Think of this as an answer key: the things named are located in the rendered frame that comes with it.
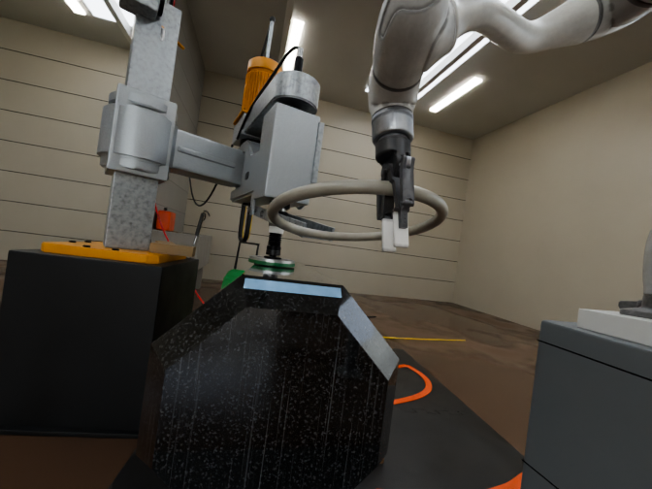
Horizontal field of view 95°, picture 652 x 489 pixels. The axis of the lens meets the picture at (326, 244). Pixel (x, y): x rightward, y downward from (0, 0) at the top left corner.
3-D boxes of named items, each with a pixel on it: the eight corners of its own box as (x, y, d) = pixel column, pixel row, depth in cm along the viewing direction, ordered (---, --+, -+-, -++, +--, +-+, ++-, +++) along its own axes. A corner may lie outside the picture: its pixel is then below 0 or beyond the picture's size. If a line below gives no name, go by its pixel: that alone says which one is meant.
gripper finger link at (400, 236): (406, 213, 60) (407, 212, 59) (407, 247, 58) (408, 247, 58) (392, 211, 59) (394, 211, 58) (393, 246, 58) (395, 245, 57)
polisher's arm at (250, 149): (227, 216, 205) (237, 146, 205) (259, 221, 216) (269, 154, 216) (255, 212, 140) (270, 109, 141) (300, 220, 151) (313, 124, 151)
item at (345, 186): (245, 229, 93) (245, 219, 94) (371, 246, 117) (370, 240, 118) (319, 170, 52) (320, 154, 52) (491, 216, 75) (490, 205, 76)
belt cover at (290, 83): (231, 149, 210) (234, 126, 210) (265, 158, 222) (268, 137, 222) (275, 98, 126) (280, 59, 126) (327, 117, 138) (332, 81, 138)
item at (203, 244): (134, 300, 355) (144, 228, 356) (164, 283, 481) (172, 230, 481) (190, 304, 370) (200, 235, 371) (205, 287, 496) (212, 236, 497)
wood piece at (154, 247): (149, 252, 148) (149, 242, 148) (154, 251, 157) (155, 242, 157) (192, 256, 154) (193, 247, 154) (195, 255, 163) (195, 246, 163)
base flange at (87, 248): (33, 250, 129) (35, 240, 129) (101, 247, 177) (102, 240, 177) (154, 264, 136) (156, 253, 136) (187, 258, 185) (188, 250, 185)
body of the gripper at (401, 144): (418, 135, 62) (420, 177, 60) (399, 154, 70) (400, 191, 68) (385, 128, 60) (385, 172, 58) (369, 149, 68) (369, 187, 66)
